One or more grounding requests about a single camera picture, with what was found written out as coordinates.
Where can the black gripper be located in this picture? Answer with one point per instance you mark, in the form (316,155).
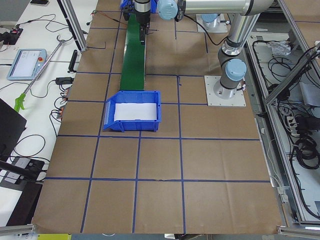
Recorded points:
(141,18)

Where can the right blue plastic bin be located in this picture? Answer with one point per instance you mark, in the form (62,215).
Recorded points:
(126,3)

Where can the blue plastic bin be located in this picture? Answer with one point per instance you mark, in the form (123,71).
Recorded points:
(126,3)
(144,96)

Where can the green conveyor belt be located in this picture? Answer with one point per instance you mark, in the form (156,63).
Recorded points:
(133,67)

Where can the left blue plastic bin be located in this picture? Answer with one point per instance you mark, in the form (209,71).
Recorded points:
(144,96)

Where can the black power adapter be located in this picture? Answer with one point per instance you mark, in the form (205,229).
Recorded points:
(64,80)

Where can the teach pendant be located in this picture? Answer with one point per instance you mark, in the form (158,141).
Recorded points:
(27,64)

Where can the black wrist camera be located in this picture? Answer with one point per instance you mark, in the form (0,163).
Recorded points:
(126,12)

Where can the aluminium frame post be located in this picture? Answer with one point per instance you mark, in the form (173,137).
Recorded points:
(69,14)

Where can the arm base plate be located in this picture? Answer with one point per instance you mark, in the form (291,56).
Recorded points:
(217,96)

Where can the green handled reacher grabber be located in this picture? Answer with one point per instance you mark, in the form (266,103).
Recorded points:
(19,100)

